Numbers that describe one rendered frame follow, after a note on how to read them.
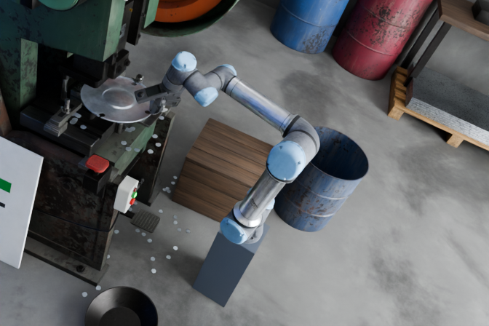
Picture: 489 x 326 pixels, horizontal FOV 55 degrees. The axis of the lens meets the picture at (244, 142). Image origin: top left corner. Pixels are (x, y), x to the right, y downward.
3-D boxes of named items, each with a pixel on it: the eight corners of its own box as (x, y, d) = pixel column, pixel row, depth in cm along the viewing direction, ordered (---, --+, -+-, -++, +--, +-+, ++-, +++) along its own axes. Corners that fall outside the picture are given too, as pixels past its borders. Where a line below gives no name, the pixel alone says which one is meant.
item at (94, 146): (143, 100, 213) (146, 89, 209) (89, 157, 178) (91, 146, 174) (84, 72, 214) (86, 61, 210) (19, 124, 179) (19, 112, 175)
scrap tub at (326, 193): (336, 199, 304) (372, 146, 274) (326, 246, 272) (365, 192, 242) (277, 171, 306) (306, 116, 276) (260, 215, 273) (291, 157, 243)
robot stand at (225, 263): (239, 280, 236) (270, 226, 208) (223, 308, 222) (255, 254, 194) (209, 261, 239) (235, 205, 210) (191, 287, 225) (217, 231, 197)
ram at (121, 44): (132, 68, 186) (145, 0, 167) (113, 85, 174) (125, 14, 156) (93, 49, 186) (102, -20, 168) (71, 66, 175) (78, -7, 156)
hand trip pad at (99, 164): (108, 175, 169) (110, 161, 164) (99, 185, 164) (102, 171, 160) (90, 167, 169) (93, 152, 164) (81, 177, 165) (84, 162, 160)
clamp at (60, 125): (83, 113, 185) (86, 93, 179) (57, 137, 172) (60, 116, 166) (70, 107, 185) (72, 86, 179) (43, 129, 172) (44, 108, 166)
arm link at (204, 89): (228, 86, 166) (207, 64, 166) (210, 98, 157) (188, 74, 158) (217, 100, 171) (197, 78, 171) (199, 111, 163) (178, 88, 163)
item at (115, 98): (65, 101, 176) (65, 99, 176) (105, 68, 199) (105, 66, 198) (134, 134, 175) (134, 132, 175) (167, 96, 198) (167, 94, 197)
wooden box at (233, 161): (254, 185, 289) (273, 145, 267) (236, 230, 259) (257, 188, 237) (194, 159, 289) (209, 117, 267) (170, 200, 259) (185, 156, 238)
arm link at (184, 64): (188, 73, 156) (171, 54, 157) (177, 90, 165) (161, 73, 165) (203, 63, 161) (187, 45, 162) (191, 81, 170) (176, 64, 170)
